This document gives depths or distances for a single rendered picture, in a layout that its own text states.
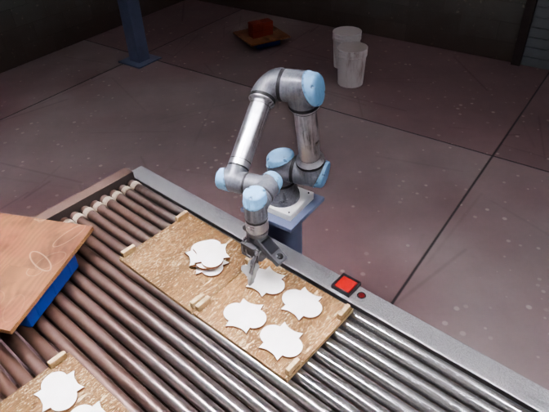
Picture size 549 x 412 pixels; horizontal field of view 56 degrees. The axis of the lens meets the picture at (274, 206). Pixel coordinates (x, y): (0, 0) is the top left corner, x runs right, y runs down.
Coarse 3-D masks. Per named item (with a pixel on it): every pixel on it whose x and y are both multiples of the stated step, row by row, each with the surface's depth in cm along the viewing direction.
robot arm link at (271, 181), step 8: (248, 176) 172; (256, 176) 171; (264, 176) 171; (272, 176) 171; (248, 184) 170; (256, 184) 169; (264, 184) 167; (272, 184) 169; (280, 184) 172; (272, 192) 167; (272, 200) 168
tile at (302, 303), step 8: (304, 288) 180; (288, 296) 178; (296, 296) 178; (304, 296) 177; (312, 296) 177; (288, 304) 175; (296, 304) 175; (304, 304) 175; (312, 304) 174; (320, 304) 174; (296, 312) 172; (304, 312) 172; (312, 312) 172; (320, 312) 172
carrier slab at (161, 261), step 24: (192, 216) 215; (168, 240) 204; (192, 240) 203; (144, 264) 194; (168, 264) 193; (240, 264) 192; (168, 288) 184; (192, 288) 184; (216, 288) 183; (192, 312) 176
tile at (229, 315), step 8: (232, 304) 176; (240, 304) 176; (248, 304) 175; (224, 312) 173; (232, 312) 173; (240, 312) 173; (248, 312) 173; (256, 312) 172; (264, 312) 172; (232, 320) 170; (240, 320) 170; (248, 320) 170; (256, 320) 170; (264, 320) 170; (240, 328) 168; (248, 328) 168; (256, 328) 168
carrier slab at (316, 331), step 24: (264, 264) 192; (240, 288) 183; (288, 288) 182; (312, 288) 182; (216, 312) 174; (288, 312) 173; (336, 312) 173; (240, 336) 166; (312, 336) 165; (264, 360) 159; (288, 360) 158
